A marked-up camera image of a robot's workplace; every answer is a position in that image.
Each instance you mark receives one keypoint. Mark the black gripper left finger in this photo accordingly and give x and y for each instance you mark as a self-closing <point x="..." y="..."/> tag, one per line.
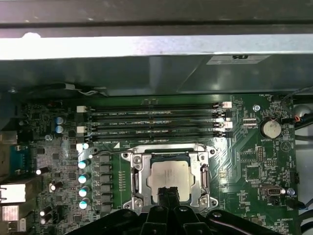
<point x="156" y="220"/>

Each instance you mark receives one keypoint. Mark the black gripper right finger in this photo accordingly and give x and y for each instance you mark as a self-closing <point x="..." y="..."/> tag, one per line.
<point x="183" y="220"/>

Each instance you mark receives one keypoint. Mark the metal socket cover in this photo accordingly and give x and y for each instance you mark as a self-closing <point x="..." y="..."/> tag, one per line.
<point x="196" y="176"/>

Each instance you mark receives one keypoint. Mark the silver CPU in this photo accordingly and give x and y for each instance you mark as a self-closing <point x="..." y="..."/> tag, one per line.
<point x="171" y="173"/>

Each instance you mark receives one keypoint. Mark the CPU socket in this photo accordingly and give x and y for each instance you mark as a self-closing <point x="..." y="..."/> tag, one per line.
<point x="166" y="148"/>

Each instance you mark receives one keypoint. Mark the thin metal locking lever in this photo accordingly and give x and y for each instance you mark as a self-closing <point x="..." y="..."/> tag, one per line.
<point x="107" y="153"/>

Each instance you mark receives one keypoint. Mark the black RAM slot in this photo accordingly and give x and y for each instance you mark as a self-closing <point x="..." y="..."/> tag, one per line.
<point x="183" y="107"/>
<point x="183" y="117"/>
<point x="183" y="135"/>
<point x="183" y="126"/>

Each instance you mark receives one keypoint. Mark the green motherboard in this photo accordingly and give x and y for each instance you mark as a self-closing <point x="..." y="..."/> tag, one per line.
<point x="234" y="151"/>

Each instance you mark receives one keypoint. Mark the round coin cell battery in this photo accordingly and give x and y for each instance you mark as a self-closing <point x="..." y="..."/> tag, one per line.
<point x="270" y="128"/>

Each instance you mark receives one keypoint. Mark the silver ethernet port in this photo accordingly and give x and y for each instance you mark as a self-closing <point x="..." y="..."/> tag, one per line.
<point x="13" y="193"/>

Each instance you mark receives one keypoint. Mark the silver USB port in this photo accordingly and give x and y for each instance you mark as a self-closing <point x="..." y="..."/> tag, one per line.
<point x="9" y="213"/>

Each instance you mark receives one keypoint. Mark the blue rear port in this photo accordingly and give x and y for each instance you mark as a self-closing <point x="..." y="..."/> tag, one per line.
<point x="20" y="159"/>

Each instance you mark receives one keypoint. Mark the black PC case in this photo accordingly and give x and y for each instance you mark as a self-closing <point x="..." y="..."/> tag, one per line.
<point x="122" y="73"/>

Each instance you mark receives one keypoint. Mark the white case label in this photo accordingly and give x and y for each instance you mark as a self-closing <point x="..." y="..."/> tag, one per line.
<point x="238" y="59"/>

